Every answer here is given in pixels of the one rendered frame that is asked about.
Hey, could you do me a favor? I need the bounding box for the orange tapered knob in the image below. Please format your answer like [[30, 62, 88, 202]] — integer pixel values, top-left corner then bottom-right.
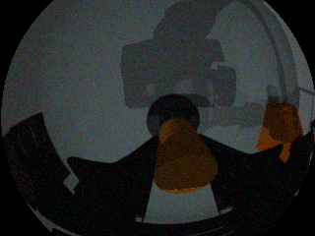
[[154, 118, 218, 194]]

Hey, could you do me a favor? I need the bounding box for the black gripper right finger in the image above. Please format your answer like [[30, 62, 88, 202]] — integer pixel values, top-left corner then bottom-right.
[[198, 134, 284, 211]]

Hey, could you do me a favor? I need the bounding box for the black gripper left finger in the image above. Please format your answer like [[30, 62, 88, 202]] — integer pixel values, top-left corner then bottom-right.
[[67, 135, 158, 219]]

